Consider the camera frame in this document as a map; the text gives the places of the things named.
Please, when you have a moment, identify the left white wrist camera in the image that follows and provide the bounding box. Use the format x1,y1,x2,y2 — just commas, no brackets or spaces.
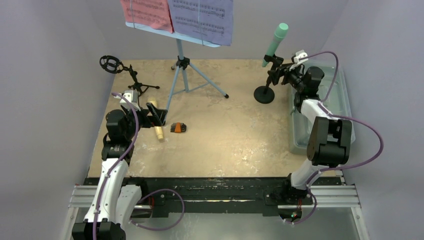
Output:
119,90,141,111

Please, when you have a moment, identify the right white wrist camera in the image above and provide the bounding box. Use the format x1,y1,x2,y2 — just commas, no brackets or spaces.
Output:
291,49,309,65

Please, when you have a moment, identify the green microphone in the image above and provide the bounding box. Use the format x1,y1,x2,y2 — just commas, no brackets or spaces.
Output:
265,22,289,57

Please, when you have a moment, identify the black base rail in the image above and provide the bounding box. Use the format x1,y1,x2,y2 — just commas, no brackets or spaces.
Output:
67,176,362,220

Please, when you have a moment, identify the purple sheet music page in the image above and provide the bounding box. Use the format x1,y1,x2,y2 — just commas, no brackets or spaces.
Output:
168,0,234,46

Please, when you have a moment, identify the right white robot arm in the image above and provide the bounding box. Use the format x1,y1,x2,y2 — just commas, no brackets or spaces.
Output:
267,64,353,204

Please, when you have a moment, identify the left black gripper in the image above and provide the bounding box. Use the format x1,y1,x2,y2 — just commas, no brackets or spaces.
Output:
121,102,166,140

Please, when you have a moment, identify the black tripod mic stand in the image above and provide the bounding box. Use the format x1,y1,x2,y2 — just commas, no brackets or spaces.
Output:
99,54,161,98

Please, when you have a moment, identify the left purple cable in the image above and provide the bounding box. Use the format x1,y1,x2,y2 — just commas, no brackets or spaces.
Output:
92,92,186,240

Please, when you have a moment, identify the black round-base mic stand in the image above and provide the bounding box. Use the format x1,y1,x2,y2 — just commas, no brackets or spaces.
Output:
253,54,284,104

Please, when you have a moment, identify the red sheet music page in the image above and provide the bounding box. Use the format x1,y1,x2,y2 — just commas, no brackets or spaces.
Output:
120,0,174,34

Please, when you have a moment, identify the clear plastic storage box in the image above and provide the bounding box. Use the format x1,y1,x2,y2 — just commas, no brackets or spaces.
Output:
288,60,352,156

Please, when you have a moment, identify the purple cable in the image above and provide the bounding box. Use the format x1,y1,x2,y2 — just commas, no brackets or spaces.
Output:
92,92,186,240
283,50,385,226

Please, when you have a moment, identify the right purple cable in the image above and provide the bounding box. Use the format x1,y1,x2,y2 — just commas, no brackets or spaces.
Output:
283,50,385,226

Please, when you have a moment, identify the orange hex key set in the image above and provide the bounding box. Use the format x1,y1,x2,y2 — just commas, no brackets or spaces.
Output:
170,122,187,133

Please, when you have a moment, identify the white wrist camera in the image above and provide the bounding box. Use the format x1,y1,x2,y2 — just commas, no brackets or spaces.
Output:
291,49,309,65
119,90,141,111

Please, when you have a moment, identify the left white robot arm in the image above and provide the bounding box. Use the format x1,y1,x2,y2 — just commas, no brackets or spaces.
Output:
71,102,168,240

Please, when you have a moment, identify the beige microphone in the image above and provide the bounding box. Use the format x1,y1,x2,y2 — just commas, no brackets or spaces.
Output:
146,96,165,143

